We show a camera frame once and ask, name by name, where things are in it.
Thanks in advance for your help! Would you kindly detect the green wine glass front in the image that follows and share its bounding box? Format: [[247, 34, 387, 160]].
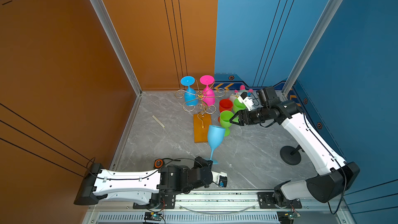
[[219, 111, 234, 136]]

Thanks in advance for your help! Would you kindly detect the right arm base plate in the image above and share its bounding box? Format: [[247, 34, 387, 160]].
[[257, 191, 302, 209]]

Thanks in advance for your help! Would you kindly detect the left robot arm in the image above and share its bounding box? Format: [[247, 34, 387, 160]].
[[74, 157, 228, 206]]

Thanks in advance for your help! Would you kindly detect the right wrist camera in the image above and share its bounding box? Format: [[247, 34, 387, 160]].
[[238, 92, 255, 111]]

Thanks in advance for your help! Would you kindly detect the blue wine glass back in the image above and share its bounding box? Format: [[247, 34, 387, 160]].
[[180, 76, 198, 106]]

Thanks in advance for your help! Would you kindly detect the left circuit board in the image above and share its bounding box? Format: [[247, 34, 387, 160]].
[[143, 212, 166, 224]]

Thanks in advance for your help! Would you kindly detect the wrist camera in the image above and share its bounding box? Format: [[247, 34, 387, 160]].
[[238, 92, 255, 111], [212, 171, 228, 188]]

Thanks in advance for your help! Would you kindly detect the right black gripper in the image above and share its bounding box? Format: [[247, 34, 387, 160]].
[[228, 106, 269, 126]]

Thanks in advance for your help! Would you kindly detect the wooden rack base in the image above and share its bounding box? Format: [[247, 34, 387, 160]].
[[193, 113, 212, 143]]

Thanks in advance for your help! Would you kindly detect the right circuit board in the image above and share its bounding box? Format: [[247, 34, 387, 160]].
[[277, 212, 301, 224]]

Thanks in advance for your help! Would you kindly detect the red wine glass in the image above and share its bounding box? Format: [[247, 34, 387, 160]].
[[219, 99, 233, 113]]

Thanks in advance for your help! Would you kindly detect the green wine glass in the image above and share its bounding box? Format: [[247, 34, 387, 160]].
[[233, 98, 246, 113], [219, 111, 234, 136]]

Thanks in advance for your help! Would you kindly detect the white plush bird toy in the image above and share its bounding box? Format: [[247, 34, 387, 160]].
[[229, 85, 253, 103]]

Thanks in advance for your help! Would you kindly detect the black round stand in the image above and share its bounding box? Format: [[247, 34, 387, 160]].
[[280, 145, 302, 166]]

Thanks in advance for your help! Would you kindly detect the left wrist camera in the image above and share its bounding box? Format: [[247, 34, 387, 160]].
[[212, 171, 228, 188]]

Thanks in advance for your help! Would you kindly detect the aluminium front rail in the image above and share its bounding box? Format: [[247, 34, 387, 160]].
[[83, 190, 355, 224]]

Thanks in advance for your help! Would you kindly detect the circuit board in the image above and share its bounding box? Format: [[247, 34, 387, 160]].
[[277, 212, 301, 224], [143, 212, 166, 224]]

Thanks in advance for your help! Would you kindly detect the pink wine glass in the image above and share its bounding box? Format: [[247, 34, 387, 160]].
[[200, 75, 215, 106]]

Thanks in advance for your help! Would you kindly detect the orange black tape measure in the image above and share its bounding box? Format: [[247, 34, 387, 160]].
[[153, 158, 181, 169]]

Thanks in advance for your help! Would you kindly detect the blue wine glass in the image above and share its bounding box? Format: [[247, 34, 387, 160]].
[[180, 76, 198, 106], [207, 125, 226, 164]]

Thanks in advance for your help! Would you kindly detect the gold wire glass rack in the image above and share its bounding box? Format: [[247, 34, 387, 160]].
[[175, 79, 226, 115]]

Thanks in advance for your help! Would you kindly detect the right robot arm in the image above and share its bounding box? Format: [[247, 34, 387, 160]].
[[230, 87, 360, 208]]

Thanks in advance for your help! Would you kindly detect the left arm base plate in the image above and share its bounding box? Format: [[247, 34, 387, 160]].
[[133, 193, 176, 211]]

